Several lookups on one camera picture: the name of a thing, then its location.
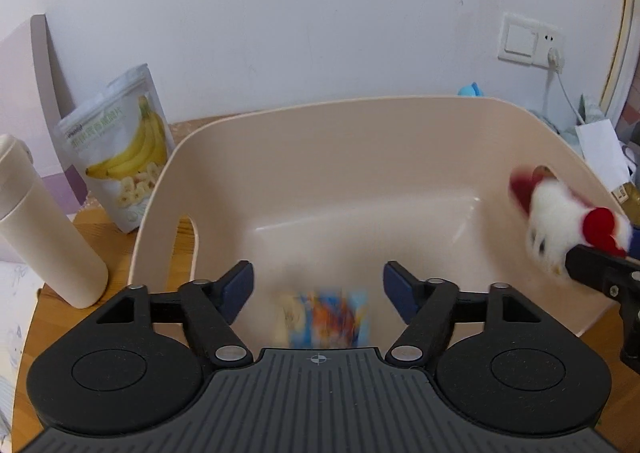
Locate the white wall switch socket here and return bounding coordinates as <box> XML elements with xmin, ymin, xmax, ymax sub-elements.
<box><xmin>498</xmin><ymin>13</ymin><xmax>565</xmax><ymax>69</ymax></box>

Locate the banana chips bag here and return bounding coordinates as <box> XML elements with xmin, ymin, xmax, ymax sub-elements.
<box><xmin>53</xmin><ymin>64</ymin><xmax>175</xmax><ymax>233</ymax></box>

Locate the cream thermos bottle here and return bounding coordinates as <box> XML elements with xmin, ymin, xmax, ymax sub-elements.
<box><xmin>1</xmin><ymin>135</ymin><xmax>108</xmax><ymax>309</ymax></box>

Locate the blue toy on table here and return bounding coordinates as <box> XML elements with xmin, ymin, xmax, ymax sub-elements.
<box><xmin>458</xmin><ymin>82</ymin><xmax>484</xmax><ymax>97</ymax></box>

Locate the beige plastic storage bin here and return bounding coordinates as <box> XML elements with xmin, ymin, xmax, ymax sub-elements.
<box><xmin>129</xmin><ymin>97</ymin><xmax>613</xmax><ymax>348</ymax></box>

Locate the red white plush toy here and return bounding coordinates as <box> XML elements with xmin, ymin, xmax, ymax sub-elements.
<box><xmin>509</xmin><ymin>168</ymin><xmax>632</xmax><ymax>277</ymax></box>

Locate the white plug and cable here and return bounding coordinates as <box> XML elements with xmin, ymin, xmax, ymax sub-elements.
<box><xmin>541</xmin><ymin>47</ymin><xmax>586</xmax><ymax>127</ymax></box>

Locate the cream door frame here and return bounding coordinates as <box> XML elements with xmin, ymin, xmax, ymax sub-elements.
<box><xmin>598</xmin><ymin>0</ymin><xmax>640</xmax><ymax>114</ymax></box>

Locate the gold foil snack bag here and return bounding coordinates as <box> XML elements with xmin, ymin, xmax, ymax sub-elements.
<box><xmin>612</xmin><ymin>182</ymin><xmax>640</xmax><ymax>227</ymax></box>

